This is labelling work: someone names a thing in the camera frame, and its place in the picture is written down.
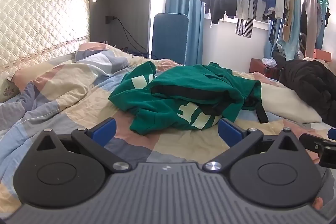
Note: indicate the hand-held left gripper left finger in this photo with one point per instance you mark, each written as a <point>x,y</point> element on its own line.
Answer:
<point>105,130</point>

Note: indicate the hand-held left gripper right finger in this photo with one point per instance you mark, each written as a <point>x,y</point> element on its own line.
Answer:
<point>229,134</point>

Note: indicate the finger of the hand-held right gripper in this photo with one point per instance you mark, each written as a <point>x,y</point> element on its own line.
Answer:
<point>332,134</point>
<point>312,141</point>

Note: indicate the green hoodie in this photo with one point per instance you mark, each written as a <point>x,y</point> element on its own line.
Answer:
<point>183,82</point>

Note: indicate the person's left hand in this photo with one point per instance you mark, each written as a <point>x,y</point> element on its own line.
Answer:
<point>318,203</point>

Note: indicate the checked pastel blanket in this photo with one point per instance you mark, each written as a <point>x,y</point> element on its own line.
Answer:
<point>65,98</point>

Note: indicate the cream duvet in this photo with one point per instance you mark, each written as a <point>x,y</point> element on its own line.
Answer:
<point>283,98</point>

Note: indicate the black coat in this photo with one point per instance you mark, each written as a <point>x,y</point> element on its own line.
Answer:
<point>307,85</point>

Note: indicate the red suitcase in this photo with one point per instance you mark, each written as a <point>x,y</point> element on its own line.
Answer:
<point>262,71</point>

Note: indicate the orange box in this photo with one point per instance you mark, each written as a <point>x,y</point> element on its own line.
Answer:
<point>321,54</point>

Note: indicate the white plastic bag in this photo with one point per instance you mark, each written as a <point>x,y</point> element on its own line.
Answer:
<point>269,61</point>

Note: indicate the hanging light blue garment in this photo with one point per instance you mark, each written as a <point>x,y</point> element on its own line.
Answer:
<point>290,48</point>

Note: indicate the blue curtain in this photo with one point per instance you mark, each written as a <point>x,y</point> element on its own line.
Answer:
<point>195,37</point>

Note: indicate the floral pillow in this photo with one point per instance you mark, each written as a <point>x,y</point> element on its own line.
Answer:
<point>8,90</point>

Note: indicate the hanging striped shirt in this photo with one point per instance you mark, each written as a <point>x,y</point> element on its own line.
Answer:
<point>245,27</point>

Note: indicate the blue chair back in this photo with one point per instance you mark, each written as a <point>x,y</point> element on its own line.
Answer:
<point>169,37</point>

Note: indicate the hanging pink pants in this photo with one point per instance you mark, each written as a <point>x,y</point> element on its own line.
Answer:
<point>311,16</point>

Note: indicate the quilted cream headboard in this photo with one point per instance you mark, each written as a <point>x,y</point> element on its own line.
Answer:
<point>39,24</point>

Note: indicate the hanging teal garment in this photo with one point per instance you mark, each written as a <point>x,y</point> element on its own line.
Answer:
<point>322,3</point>

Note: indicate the black wall charger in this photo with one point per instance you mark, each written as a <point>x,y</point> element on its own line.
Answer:
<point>110,19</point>

